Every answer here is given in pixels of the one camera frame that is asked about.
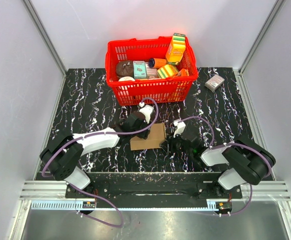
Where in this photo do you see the yellow green sponge pack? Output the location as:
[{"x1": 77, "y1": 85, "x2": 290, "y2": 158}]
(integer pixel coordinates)
[{"x1": 157, "y1": 64, "x2": 179, "y2": 79}]

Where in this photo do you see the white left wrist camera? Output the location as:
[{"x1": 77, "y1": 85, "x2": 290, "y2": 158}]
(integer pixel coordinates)
[{"x1": 138, "y1": 102, "x2": 154, "y2": 124}]

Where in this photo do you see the tall orange sponge box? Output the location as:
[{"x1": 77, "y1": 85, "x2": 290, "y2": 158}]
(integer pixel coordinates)
[{"x1": 165, "y1": 33, "x2": 186, "y2": 66}]

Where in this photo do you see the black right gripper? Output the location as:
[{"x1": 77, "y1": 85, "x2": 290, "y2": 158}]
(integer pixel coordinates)
[{"x1": 159, "y1": 129, "x2": 193, "y2": 156}]

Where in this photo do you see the pink small food box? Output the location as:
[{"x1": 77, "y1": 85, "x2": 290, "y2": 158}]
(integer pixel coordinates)
[{"x1": 145, "y1": 62, "x2": 159, "y2": 79}]

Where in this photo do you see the aluminium frame rail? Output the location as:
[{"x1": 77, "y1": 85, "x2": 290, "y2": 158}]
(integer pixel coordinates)
[{"x1": 19, "y1": 180, "x2": 291, "y2": 212}]

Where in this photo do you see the orange snack packet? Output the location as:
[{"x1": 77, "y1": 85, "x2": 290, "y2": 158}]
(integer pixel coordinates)
[{"x1": 176, "y1": 68, "x2": 189, "y2": 77}]

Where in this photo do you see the brown cardboard box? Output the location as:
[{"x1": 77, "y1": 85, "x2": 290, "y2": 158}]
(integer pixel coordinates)
[{"x1": 130, "y1": 123, "x2": 166, "y2": 151}]

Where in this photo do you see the orange cylindrical can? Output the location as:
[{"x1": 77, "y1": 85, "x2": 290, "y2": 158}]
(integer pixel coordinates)
[{"x1": 148, "y1": 58, "x2": 167, "y2": 69}]

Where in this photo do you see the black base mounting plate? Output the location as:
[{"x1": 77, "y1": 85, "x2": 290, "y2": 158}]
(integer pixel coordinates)
[{"x1": 65, "y1": 171, "x2": 244, "y2": 201}]

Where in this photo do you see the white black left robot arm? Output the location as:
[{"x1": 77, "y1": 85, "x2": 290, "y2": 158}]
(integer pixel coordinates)
[{"x1": 39, "y1": 110, "x2": 152, "y2": 198}]

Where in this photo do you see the brown round chocolate cake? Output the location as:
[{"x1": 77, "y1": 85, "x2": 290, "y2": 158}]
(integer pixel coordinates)
[{"x1": 115, "y1": 60, "x2": 134, "y2": 78}]

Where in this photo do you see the white wrapped tissue pack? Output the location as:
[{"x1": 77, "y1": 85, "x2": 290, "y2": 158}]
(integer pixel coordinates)
[{"x1": 204, "y1": 74, "x2": 225, "y2": 92}]

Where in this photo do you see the teal small carton box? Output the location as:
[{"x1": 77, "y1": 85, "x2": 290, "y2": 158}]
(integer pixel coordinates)
[{"x1": 132, "y1": 60, "x2": 147, "y2": 79}]

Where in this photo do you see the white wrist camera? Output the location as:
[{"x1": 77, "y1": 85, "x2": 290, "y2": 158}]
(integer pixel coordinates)
[
  {"x1": 138, "y1": 102, "x2": 154, "y2": 124},
  {"x1": 173, "y1": 119, "x2": 186, "y2": 138}
]

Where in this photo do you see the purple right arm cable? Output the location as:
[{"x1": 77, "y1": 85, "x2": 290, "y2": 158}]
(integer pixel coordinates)
[{"x1": 179, "y1": 115, "x2": 273, "y2": 217}]

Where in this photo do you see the white round lid container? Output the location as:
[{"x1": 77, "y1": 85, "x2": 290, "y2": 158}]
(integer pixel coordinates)
[{"x1": 118, "y1": 76, "x2": 135, "y2": 82}]

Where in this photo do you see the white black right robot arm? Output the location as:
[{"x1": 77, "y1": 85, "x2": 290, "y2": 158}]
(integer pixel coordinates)
[{"x1": 160, "y1": 133, "x2": 276, "y2": 198}]

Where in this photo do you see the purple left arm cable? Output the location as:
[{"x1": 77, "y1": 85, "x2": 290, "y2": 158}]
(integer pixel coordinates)
[{"x1": 40, "y1": 97, "x2": 159, "y2": 228}]

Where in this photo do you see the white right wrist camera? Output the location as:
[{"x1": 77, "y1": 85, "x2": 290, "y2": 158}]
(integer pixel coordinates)
[{"x1": 173, "y1": 119, "x2": 186, "y2": 138}]

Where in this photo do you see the red plastic shopping basket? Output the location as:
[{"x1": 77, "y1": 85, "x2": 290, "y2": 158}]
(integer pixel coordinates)
[{"x1": 105, "y1": 33, "x2": 198, "y2": 106}]

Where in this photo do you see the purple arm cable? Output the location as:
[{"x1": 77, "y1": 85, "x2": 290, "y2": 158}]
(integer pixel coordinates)
[
  {"x1": 179, "y1": 115, "x2": 273, "y2": 217},
  {"x1": 40, "y1": 97, "x2": 159, "y2": 228}
]

